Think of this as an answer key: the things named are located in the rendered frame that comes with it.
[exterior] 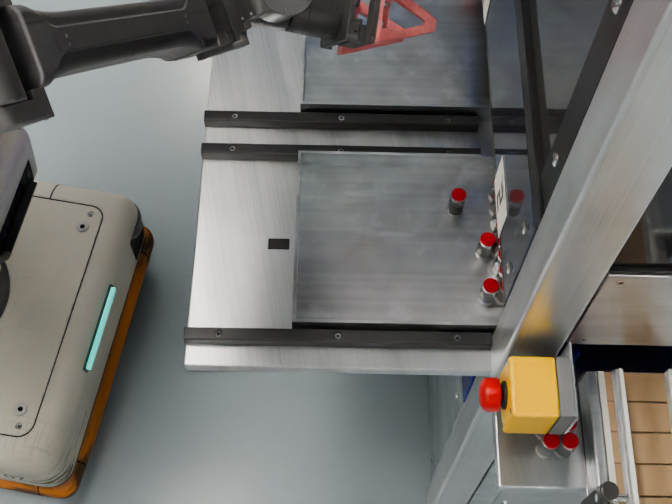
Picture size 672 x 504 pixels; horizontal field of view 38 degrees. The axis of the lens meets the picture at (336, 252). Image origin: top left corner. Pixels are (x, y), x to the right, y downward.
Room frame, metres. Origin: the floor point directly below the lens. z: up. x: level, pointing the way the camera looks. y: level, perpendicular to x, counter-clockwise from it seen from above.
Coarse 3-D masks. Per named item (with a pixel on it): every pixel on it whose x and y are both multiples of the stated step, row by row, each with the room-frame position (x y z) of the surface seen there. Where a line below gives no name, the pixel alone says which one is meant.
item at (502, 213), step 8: (496, 176) 0.65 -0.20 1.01; (496, 184) 0.64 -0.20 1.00; (504, 184) 0.61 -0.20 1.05; (496, 192) 0.63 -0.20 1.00; (504, 192) 0.60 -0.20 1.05; (496, 200) 0.62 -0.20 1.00; (504, 200) 0.59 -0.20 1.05; (496, 208) 0.61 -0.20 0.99; (504, 208) 0.58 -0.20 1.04; (504, 216) 0.57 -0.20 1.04
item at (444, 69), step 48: (432, 0) 1.05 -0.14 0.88; (480, 0) 1.05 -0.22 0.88; (336, 48) 0.95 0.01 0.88; (384, 48) 0.95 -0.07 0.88; (432, 48) 0.95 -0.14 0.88; (480, 48) 0.96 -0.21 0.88; (336, 96) 0.86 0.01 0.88; (384, 96) 0.86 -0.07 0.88; (432, 96) 0.86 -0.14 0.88; (480, 96) 0.87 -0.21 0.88
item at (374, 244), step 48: (336, 192) 0.69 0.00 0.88; (384, 192) 0.70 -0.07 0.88; (432, 192) 0.70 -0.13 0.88; (480, 192) 0.70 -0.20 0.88; (336, 240) 0.62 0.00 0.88; (384, 240) 0.62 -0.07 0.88; (432, 240) 0.62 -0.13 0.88; (336, 288) 0.54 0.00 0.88; (384, 288) 0.55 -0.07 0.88; (432, 288) 0.55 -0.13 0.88; (480, 288) 0.55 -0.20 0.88
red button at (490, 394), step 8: (480, 384) 0.37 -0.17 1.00; (488, 384) 0.37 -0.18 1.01; (496, 384) 0.37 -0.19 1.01; (480, 392) 0.36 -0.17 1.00; (488, 392) 0.36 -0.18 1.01; (496, 392) 0.36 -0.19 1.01; (480, 400) 0.35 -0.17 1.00; (488, 400) 0.35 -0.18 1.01; (496, 400) 0.35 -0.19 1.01; (488, 408) 0.34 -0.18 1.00; (496, 408) 0.34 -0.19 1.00
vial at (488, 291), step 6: (486, 282) 0.54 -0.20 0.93; (492, 282) 0.54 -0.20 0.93; (486, 288) 0.53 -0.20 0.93; (492, 288) 0.53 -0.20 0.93; (480, 294) 0.53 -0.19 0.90; (486, 294) 0.53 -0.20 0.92; (492, 294) 0.53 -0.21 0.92; (480, 300) 0.53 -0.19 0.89; (486, 300) 0.52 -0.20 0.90; (492, 300) 0.53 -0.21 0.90
